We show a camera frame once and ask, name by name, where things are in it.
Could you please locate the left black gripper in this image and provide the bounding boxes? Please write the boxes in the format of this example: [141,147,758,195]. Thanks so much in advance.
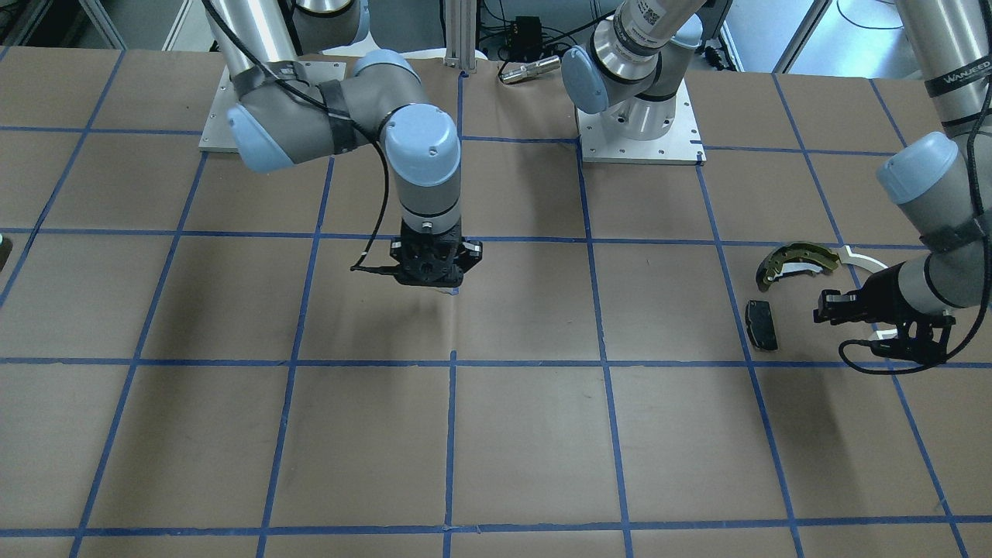
[814,264,956,365]

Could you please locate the silver metal cylinder tool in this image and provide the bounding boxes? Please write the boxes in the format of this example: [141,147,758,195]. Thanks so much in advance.
[498,56,561,85]

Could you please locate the black brake pad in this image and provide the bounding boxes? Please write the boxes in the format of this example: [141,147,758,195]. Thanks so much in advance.
[745,300,779,352]

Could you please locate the black electronics box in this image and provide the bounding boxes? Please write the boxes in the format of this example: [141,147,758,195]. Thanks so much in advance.
[507,15,543,61]

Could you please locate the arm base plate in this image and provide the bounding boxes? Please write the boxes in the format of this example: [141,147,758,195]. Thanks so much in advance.
[199,60,348,154]
[575,81,708,165]

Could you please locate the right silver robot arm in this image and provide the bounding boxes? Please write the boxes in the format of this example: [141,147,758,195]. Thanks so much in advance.
[203,1,482,288]

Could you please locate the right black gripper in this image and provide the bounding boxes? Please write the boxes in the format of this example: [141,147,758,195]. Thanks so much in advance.
[387,222,483,288]

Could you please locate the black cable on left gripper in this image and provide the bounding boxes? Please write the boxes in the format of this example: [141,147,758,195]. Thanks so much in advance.
[837,46,992,375]

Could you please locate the white curved plastic bracket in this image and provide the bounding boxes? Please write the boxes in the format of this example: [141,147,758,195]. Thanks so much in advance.
[839,245,897,340]

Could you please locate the aluminium frame post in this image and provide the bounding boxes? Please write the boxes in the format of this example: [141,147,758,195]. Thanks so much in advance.
[442,0,478,74]

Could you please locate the olive brake shoe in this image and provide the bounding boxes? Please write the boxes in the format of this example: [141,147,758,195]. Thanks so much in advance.
[755,243,841,292]

